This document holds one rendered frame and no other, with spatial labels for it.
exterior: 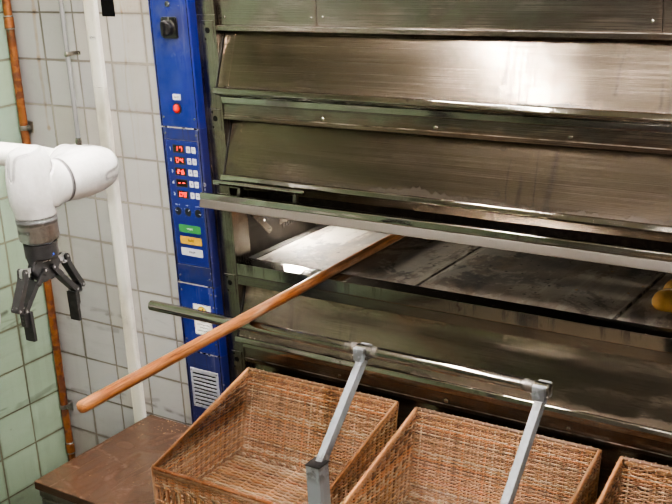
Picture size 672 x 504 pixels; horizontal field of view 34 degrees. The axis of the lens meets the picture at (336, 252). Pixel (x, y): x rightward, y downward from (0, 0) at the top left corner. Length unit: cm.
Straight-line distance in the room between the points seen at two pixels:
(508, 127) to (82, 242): 169
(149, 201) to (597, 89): 156
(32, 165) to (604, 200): 133
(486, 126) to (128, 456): 160
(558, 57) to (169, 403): 186
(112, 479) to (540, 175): 161
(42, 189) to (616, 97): 131
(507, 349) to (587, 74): 78
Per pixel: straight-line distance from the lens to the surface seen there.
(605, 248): 257
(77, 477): 352
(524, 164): 278
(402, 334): 311
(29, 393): 410
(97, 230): 377
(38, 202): 243
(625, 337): 279
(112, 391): 253
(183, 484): 312
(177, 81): 332
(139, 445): 365
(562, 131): 270
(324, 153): 308
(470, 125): 281
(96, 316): 392
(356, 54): 297
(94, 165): 252
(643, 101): 260
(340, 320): 322
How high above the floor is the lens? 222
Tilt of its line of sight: 18 degrees down
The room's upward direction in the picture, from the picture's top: 3 degrees counter-clockwise
